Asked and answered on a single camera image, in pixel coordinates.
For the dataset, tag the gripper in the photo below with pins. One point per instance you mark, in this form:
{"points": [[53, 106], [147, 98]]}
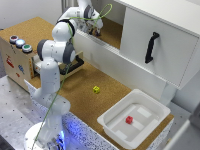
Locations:
{"points": [[94, 24]]}

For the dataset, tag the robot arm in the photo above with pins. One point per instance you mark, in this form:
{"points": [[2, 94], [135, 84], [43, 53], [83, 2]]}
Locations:
{"points": [[48, 80]]}

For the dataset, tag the white cabinet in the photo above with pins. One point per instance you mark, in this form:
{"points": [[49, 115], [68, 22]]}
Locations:
{"points": [[110, 63]]}

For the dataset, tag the yellow block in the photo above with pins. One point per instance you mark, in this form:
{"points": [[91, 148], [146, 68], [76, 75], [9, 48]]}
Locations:
{"points": [[96, 89]]}

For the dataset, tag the pink block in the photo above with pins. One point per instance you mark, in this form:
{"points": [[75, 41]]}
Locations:
{"points": [[129, 119]]}

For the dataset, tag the wooden drawer box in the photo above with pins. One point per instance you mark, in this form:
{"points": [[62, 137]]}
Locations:
{"points": [[30, 30]]}

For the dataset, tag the green button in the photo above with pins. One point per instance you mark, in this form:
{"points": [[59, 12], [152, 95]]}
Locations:
{"points": [[26, 48]]}

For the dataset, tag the blue button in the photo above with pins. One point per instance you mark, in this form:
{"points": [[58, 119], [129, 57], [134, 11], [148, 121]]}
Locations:
{"points": [[20, 43]]}

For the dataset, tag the red button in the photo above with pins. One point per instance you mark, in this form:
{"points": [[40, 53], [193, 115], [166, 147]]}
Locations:
{"points": [[14, 39]]}

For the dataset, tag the white sliding door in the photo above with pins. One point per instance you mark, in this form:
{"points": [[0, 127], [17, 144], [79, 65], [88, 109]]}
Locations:
{"points": [[173, 50]]}

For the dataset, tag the white plastic box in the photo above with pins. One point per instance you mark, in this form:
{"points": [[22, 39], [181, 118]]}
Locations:
{"points": [[146, 110]]}

